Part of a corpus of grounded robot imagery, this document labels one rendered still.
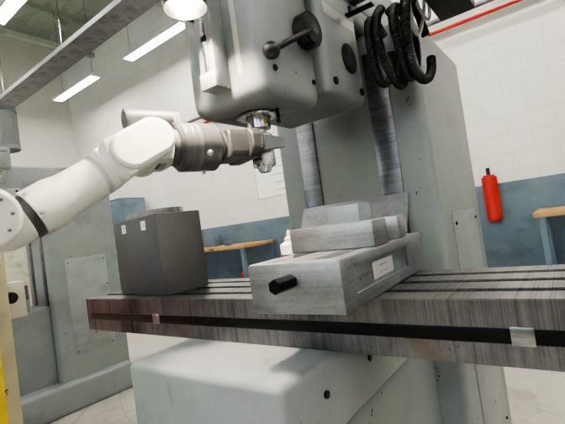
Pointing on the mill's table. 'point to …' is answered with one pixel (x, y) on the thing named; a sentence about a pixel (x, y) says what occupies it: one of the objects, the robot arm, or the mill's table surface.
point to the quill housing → (256, 63)
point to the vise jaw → (340, 236)
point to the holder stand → (161, 251)
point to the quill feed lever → (303, 30)
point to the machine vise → (337, 275)
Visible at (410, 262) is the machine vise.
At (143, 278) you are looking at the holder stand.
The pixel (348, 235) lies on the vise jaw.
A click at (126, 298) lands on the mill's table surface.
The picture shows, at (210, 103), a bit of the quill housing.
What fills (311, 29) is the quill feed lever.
